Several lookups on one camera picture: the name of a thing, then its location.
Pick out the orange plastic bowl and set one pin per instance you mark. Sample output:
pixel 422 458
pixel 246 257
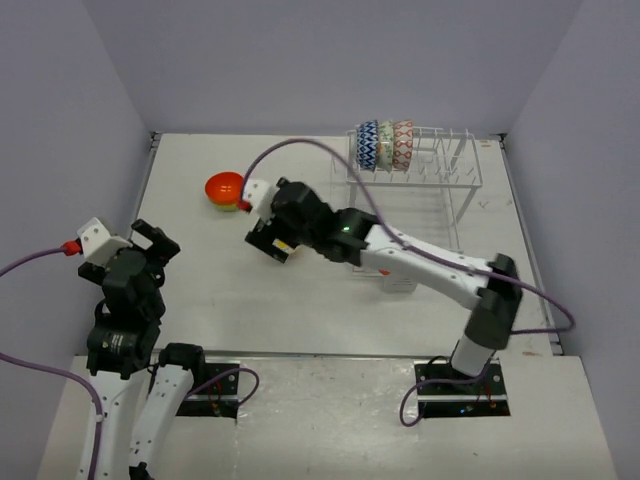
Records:
pixel 224 188

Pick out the yellow patterned bowl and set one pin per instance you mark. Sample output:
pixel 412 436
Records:
pixel 282 246

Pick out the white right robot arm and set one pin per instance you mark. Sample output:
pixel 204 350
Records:
pixel 490 290

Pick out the white wire dish rack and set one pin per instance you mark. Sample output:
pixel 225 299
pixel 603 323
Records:
pixel 429 200

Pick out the red lattice patterned bowl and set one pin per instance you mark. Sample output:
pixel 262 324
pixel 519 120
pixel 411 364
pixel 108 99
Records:
pixel 402 144

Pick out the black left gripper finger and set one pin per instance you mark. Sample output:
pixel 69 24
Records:
pixel 145 235
pixel 162 249

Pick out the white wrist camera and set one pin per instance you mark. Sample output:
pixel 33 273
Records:
pixel 98 243
pixel 257 197

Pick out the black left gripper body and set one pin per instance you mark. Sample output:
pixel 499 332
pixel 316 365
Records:
pixel 157 305

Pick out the white cutlery holder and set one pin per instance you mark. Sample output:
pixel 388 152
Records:
pixel 393 283

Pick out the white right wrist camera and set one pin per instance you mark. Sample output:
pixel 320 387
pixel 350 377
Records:
pixel 257 197

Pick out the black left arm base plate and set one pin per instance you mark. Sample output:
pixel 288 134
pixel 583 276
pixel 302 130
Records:
pixel 218 400

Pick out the green floral patterned bowl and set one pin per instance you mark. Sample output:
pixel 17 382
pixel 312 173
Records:
pixel 385 151

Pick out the blue zigzag patterned bowl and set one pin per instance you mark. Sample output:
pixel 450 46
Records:
pixel 367 141

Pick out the lime green plastic bowl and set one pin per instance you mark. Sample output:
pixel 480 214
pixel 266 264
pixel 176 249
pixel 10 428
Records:
pixel 227 207

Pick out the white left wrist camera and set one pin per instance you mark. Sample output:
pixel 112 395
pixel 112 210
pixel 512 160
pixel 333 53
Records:
pixel 98 243

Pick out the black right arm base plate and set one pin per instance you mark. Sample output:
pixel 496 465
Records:
pixel 487 398

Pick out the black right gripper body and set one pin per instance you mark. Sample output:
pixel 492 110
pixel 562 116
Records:
pixel 299 234

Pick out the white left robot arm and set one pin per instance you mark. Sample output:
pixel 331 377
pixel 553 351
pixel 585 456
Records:
pixel 126 439

